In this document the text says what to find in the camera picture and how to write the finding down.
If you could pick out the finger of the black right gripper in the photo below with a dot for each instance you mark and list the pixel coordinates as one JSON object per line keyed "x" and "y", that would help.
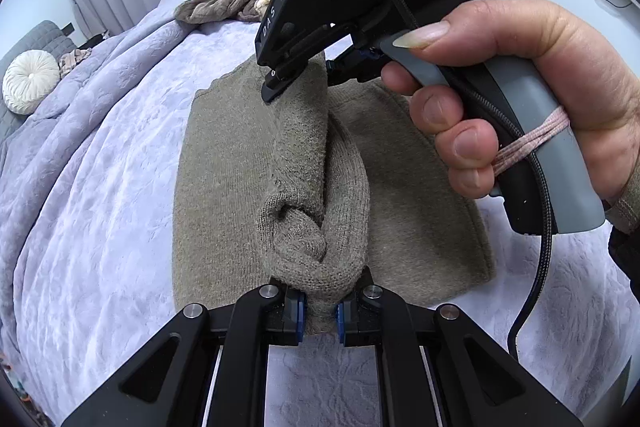
{"x": 362, "y": 65}
{"x": 288, "y": 56}

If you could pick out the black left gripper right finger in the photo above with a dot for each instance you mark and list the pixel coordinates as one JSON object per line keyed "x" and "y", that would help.
{"x": 439, "y": 368}

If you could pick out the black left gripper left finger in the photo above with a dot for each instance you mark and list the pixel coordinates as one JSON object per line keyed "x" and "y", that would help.
{"x": 205, "y": 367}

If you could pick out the olive knit sweater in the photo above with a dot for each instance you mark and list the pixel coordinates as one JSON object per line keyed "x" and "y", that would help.
{"x": 313, "y": 189}

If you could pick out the person's right hand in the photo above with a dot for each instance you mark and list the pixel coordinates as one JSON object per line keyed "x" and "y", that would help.
{"x": 540, "y": 57}

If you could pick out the small patterned cloth by cushion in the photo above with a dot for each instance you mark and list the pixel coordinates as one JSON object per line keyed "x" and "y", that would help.
{"x": 70, "y": 60}

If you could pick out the lavender plush blanket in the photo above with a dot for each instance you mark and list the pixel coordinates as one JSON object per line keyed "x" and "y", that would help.
{"x": 87, "y": 191}

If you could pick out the grey quilted headboard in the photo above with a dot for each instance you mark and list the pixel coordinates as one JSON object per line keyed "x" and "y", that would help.
{"x": 46, "y": 36}

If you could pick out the round cream pleated cushion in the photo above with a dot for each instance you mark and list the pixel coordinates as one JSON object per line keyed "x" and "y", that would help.
{"x": 28, "y": 80}

